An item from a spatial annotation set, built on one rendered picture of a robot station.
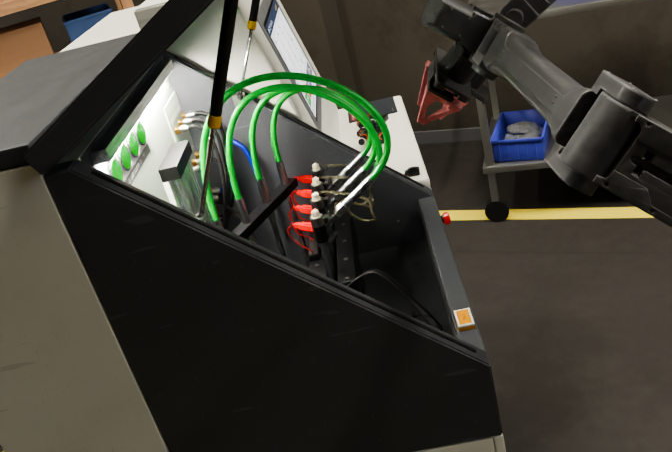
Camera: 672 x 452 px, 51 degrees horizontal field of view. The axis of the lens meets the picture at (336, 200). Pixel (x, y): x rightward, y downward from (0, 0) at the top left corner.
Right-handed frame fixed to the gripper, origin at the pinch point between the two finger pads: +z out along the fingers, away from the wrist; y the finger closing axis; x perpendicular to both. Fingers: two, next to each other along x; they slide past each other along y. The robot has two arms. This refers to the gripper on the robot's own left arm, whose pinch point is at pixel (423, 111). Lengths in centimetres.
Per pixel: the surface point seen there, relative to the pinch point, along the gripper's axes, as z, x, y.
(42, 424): 64, -35, 42
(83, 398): 56, -31, 40
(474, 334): 22.8, 26.0, 21.5
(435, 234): 35.3, 26.2, -14.1
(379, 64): 152, 64, -280
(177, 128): 45, -35, -21
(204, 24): 32, -39, -42
